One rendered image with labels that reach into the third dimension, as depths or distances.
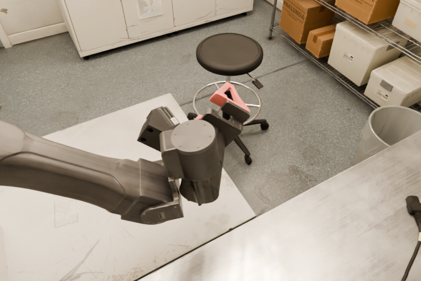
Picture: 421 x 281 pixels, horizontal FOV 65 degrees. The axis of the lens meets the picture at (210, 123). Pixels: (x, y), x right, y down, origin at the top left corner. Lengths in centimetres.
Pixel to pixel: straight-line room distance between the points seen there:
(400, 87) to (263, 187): 100
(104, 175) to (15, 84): 248
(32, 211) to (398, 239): 80
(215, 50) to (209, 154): 131
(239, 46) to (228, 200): 108
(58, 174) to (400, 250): 68
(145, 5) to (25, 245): 225
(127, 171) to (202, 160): 11
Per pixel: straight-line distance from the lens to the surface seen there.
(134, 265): 73
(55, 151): 43
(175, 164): 42
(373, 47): 229
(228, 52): 167
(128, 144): 91
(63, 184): 43
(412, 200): 89
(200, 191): 46
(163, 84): 251
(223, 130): 52
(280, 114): 230
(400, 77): 233
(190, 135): 41
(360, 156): 190
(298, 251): 75
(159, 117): 48
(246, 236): 74
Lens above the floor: 157
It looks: 46 degrees down
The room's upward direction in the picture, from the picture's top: straight up
